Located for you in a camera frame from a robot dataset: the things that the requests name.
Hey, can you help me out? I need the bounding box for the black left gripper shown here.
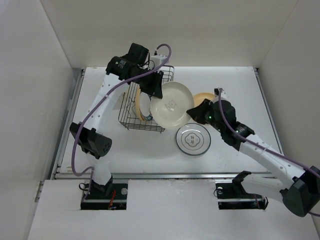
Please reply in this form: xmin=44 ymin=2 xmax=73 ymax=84
xmin=132 ymin=67 xmax=164 ymax=99

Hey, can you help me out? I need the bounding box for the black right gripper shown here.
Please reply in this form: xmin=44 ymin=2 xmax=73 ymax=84
xmin=187 ymin=98 xmax=225 ymax=133

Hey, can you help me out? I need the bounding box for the tan yellow plate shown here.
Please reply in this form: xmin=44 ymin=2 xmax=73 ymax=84
xmin=193 ymin=92 xmax=216 ymax=107
xmin=135 ymin=87 xmax=145 ymax=121

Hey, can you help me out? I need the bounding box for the white plate green line rim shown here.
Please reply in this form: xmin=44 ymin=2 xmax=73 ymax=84
xmin=175 ymin=123 xmax=212 ymax=157

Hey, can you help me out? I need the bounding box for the cream white plate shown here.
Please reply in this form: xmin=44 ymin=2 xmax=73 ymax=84
xmin=150 ymin=81 xmax=195 ymax=130

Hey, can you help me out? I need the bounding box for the white plate dark green band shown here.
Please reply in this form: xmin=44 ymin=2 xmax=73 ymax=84
xmin=140 ymin=92 xmax=153 ymax=121

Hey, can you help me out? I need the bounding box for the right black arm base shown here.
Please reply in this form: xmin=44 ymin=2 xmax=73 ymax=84
xmin=213 ymin=182 xmax=269 ymax=211

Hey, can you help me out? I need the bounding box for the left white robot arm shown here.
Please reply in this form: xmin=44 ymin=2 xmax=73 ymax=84
xmin=69 ymin=43 xmax=172 ymax=199

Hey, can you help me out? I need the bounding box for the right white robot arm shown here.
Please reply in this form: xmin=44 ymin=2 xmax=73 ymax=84
xmin=186 ymin=99 xmax=320 ymax=217

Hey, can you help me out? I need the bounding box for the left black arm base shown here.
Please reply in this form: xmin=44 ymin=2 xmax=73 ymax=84
xmin=79 ymin=181 xmax=128 ymax=211

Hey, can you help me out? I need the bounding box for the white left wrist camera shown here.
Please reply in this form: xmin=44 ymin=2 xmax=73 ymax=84
xmin=148 ymin=54 xmax=168 ymax=70

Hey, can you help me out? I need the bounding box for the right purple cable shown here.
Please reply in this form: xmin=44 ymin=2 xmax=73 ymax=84
xmin=214 ymin=87 xmax=320 ymax=217

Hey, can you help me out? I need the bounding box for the purple cable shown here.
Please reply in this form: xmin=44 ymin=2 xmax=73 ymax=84
xmin=71 ymin=43 xmax=173 ymax=201
xmin=214 ymin=87 xmax=320 ymax=217

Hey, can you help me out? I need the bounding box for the grey wire dish rack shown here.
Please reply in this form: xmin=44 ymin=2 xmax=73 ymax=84
xmin=117 ymin=64 xmax=175 ymax=134

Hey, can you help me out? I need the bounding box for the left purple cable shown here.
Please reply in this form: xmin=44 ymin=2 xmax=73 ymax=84
xmin=71 ymin=43 xmax=173 ymax=201

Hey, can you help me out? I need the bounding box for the aluminium table frame rail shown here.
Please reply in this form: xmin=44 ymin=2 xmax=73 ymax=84
xmin=49 ymin=66 xmax=282 ymax=180

